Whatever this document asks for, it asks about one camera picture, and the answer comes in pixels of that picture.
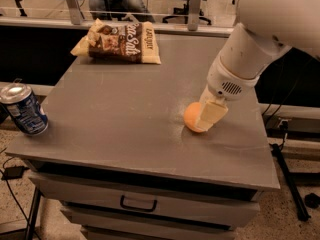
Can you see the metal railing post middle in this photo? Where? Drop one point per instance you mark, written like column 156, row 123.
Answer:
column 193, row 15

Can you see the seated person legs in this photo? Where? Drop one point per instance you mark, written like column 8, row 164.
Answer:
column 99, row 9

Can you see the brown chip bag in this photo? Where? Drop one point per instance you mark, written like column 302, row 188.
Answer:
column 134, row 42

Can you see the orange fruit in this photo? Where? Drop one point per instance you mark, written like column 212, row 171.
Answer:
column 190, row 116

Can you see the metal railing post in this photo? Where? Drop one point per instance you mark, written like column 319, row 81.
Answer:
column 75, row 12
column 193, row 15

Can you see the grey drawer cabinet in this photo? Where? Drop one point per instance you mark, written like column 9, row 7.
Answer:
column 117, row 129

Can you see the black drawer handle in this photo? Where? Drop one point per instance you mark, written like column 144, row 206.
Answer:
column 135, row 204

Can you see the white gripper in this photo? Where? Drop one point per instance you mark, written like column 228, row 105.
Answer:
column 224, row 82

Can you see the black stand leg left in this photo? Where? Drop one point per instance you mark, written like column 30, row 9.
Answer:
column 31, row 222

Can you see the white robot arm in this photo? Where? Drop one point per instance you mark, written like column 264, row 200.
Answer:
column 265, row 31

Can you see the metal railing post left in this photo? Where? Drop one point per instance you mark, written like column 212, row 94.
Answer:
column 75, row 12

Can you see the blue soda can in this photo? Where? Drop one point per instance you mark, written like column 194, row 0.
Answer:
column 24, row 108

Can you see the black tripod leg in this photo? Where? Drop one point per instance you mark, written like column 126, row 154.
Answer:
column 302, row 212

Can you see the black power adapter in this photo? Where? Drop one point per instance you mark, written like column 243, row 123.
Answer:
column 13, row 172

